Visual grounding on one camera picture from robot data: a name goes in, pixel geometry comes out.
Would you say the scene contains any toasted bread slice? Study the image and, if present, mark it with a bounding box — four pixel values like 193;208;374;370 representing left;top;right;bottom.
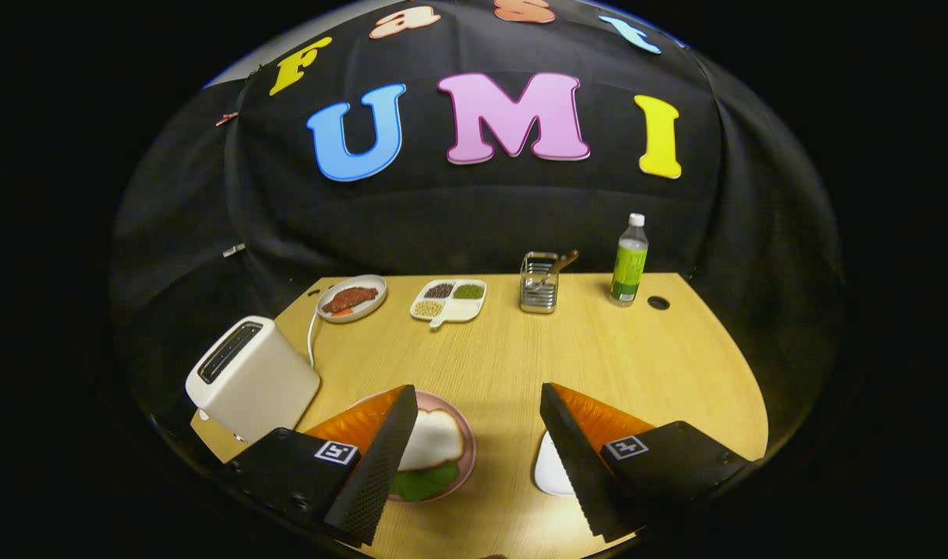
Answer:
398;409;467;472

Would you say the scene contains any white square plate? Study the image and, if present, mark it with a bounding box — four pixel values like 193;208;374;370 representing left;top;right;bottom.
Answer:
534;431;579;498

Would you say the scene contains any red meat slice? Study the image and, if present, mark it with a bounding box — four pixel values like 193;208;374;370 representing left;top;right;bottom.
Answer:
322;286;380;314

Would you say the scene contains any metal wire utensil holder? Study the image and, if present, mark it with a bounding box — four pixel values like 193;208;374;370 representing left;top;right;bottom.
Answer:
519;251;560;314

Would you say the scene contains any black backdrop cloth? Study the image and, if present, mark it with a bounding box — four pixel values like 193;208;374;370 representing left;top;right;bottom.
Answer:
109;0;843;467

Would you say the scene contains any white round plate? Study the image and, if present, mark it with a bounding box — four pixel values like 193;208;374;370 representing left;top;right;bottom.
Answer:
316;274;388;324

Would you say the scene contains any green lettuce leaf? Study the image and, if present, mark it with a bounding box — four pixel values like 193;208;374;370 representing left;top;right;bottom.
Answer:
388;462;460;502

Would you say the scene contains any white toaster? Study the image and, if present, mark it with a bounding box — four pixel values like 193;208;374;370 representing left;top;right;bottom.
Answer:
185;315;321;445

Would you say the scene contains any pink round plate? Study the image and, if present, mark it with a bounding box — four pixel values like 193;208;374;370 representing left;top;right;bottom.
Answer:
349;391;477;504

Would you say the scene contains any green label plastic bottle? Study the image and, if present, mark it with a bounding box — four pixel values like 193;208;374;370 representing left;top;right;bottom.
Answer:
609;213;650;307

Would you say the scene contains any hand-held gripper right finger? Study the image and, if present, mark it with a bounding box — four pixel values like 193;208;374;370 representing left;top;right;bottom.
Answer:
540;382;754;543

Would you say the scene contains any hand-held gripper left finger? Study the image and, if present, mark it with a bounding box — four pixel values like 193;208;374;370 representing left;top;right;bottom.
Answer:
219;384;418;547

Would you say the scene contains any white divided dish with beans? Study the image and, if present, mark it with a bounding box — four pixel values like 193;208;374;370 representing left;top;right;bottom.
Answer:
409;279;488;330

